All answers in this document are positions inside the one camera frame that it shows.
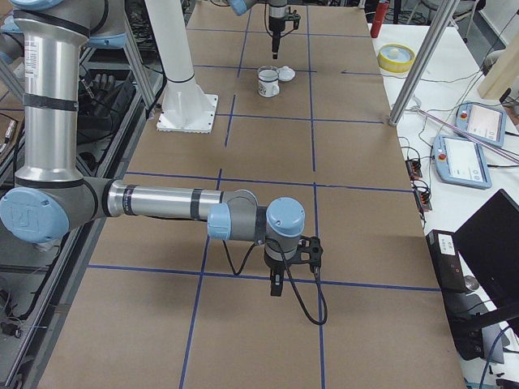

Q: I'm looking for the red cylinder tube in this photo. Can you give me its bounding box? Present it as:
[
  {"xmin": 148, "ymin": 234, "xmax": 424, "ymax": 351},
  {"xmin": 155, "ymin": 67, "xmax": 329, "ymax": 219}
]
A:
[{"xmin": 370, "ymin": 0, "xmax": 390, "ymax": 39}]

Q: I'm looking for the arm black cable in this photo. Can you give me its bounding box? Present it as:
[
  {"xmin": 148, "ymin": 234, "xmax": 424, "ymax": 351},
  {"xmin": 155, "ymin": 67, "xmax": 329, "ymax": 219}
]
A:
[{"xmin": 221, "ymin": 237, "xmax": 328, "ymax": 326}]

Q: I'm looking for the white pedestal column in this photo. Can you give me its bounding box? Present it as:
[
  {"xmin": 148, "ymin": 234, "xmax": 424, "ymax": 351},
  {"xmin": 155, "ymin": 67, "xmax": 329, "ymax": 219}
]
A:
[{"xmin": 145, "ymin": 0, "xmax": 218, "ymax": 134}]

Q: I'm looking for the black box device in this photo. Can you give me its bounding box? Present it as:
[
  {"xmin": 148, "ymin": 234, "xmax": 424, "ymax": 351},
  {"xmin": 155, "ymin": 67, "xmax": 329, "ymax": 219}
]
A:
[{"xmin": 426, "ymin": 229, "xmax": 467, "ymax": 293}]

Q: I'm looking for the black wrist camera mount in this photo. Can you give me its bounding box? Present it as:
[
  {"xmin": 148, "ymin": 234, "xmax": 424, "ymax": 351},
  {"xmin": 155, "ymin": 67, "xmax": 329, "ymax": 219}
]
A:
[
  {"xmin": 284, "ymin": 10, "xmax": 301, "ymax": 31},
  {"xmin": 289, "ymin": 236, "xmax": 324, "ymax": 274}
]

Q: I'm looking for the orange black connector board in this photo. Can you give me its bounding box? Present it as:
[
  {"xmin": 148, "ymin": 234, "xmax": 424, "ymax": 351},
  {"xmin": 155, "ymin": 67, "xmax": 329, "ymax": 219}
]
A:
[{"xmin": 405, "ymin": 147, "xmax": 422, "ymax": 180}]

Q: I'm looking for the blue teach pendant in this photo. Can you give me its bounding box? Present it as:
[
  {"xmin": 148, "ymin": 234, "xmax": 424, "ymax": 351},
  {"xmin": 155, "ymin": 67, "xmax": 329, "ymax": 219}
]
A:
[
  {"xmin": 432, "ymin": 135, "xmax": 492, "ymax": 190},
  {"xmin": 456, "ymin": 102, "xmax": 506, "ymax": 147}
]

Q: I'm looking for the white hook clamp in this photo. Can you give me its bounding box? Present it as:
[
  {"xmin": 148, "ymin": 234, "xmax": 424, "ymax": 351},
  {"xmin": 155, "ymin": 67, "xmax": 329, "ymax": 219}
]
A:
[{"xmin": 405, "ymin": 95, "xmax": 422, "ymax": 112}]

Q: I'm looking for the wooden beam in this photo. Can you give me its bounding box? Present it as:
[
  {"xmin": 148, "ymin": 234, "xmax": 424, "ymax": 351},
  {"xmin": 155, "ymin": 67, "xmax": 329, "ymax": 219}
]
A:
[{"xmin": 478, "ymin": 34, "xmax": 518, "ymax": 100}]

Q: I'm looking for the aluminium frame post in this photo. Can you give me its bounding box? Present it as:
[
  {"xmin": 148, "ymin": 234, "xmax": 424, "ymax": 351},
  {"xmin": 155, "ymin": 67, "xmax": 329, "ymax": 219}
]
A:
[{"xmin": 388, "ymin": 0, "xmax": 460, "ymax": 126}]

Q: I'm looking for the far blue teach pendant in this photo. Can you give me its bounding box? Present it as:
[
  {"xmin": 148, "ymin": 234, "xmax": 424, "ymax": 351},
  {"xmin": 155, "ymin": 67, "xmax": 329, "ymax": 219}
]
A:
[{"xmin": 456, "ymin": 102, "xmax": 506, "ymax": 147}]

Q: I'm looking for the yellow tape roll with dish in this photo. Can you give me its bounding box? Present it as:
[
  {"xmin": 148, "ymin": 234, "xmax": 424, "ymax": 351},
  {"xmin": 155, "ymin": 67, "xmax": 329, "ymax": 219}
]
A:
[{"xmin": 377, "ymin": 44, "xmax": 416, "ymax": 74}]

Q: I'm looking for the clear glass funnel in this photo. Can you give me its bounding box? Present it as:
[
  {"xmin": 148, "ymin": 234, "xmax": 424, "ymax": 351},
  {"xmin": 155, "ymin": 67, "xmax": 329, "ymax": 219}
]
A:
[{"xmin": 257, "ymin": 66, "xmax": 279, "ymax": 83}]

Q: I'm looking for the near blue teach pendant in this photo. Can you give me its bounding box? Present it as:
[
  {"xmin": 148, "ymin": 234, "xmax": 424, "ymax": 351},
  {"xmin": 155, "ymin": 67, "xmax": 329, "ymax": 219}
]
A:
[{"xmin": 432, "ymin": 135, "xmax": 492, "ymax": 190}]

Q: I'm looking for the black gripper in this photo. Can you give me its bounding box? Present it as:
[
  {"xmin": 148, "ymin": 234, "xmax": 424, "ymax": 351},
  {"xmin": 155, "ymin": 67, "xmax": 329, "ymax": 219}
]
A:
[
  {"xmin": 264, "ymin": 255, "xmax": 290, "ymax": 297},
  {"xmin": 269, "ymin": 26, "xmax": 284, "ymax": 60}
]

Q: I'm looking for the white enamel mug blue rim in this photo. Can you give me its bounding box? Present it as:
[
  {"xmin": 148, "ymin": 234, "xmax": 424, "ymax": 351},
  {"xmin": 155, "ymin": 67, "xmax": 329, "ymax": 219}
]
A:
[{"xmin": 258, "ymin": 79, "xmax": 280, "ymax": 98}]

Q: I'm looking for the black monitor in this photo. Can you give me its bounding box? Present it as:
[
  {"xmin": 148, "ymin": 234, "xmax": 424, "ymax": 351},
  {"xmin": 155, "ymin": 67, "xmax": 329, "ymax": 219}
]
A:
[{"xmin": 454, "ymin": 189, "xmax": 518, "ymax": 307}]

